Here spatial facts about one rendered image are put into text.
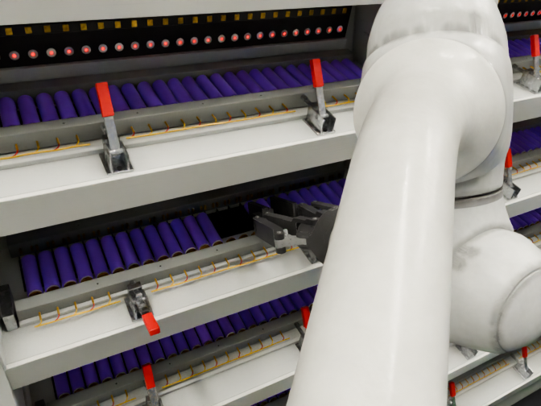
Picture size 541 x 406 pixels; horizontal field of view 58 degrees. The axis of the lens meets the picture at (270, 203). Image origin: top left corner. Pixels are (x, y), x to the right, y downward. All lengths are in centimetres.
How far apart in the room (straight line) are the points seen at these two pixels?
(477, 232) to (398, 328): 23
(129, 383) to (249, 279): 25
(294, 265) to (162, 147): 27
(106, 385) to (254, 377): 23
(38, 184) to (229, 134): 23
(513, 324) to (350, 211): 20
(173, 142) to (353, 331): 44
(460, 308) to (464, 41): 19
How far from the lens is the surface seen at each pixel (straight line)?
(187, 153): 58
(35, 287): 68
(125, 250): 70
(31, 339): 66
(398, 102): 27
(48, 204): 54
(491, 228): 41
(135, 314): 64
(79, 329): 65
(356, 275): 20
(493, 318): 38
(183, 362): 81
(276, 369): 84
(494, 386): 148
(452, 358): 121
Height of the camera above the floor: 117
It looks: 27 degrees down
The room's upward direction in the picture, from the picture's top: straight up
